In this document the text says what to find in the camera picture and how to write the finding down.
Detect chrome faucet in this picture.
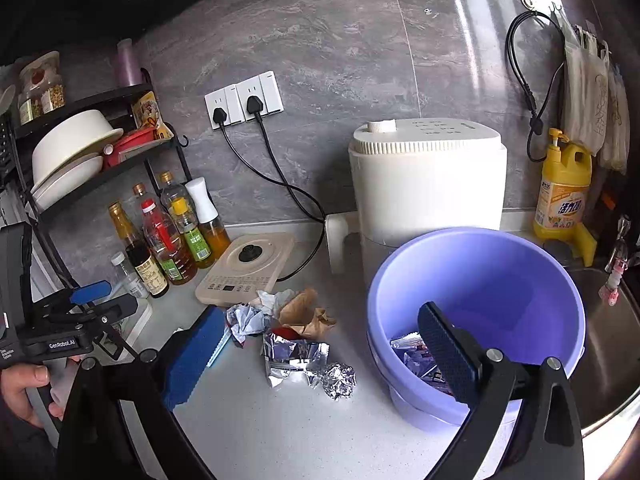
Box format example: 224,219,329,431
604,215,635,275

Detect black corner shelf rack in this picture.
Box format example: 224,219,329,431
0,67,195,286

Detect small white-capped clear bottle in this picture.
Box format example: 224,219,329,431
110,251,144,302

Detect white plastic bag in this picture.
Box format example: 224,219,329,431
599,60,632,176

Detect green-label yellow-capped bottle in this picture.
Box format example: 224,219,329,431
170,197,216,270

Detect steel sink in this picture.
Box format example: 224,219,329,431
565,266,640,436

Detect orange snack packet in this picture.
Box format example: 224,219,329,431
131,91,174,141

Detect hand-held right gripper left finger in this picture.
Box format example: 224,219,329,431
55,305,236,480

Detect silver foil packet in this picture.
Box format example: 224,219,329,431
262,330,332,390

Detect brown paper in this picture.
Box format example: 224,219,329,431
277,287,337,339

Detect white wall socket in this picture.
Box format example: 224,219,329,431
236,71,285,123
204,85,244,131

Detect black power cable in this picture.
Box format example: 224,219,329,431
255,117,326,283
220,126,328,223

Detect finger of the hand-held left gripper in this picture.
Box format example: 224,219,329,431
75,294,141,361
35,280,114,313

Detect white tissue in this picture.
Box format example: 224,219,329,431
257,289,297,319

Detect white-top oil sprayer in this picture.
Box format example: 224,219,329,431
185,177,232,257

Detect beige induction cooker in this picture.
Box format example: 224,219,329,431
194,232,296,307

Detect glass jar of dried goods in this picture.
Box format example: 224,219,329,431
17,51,67,126

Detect yellow detergent pump bottle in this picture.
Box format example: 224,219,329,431
532,127,594,244

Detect hanging plastic bags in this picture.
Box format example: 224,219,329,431
561,24,612,157

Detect yellow sponge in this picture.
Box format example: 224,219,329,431
574,224,599,267

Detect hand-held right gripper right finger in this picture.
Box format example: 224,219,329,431
417,301,586,480

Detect white air fryer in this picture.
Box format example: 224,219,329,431
325,118,508,276

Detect purple plastic bucket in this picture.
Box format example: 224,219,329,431
366,227,587,433

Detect red-capped oil bottle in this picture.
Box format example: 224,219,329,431
140,200,199,286

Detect person's left hand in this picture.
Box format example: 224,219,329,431
0,360,66,429

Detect purple plastic cup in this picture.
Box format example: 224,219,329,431
117,38,144,89

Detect gold-capped clear bottle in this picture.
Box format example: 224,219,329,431
157,170,194,221

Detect white plate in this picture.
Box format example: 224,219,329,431
30,152,106,211

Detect red plastic container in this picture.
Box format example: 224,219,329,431
102,127,157,169

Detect pink faucet filter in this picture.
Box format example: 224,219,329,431
599,260,627,307

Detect looped black hanging cable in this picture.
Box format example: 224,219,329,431
505,10,567,163

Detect purple-silver snack wrappers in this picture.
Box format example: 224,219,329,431
389,332,453,397

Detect dark soy sauce bottle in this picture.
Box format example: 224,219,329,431
107,201,170,300

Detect dark brown bottle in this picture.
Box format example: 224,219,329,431
597,180,622,222

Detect foil ball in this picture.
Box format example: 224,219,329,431
306,361,357,402

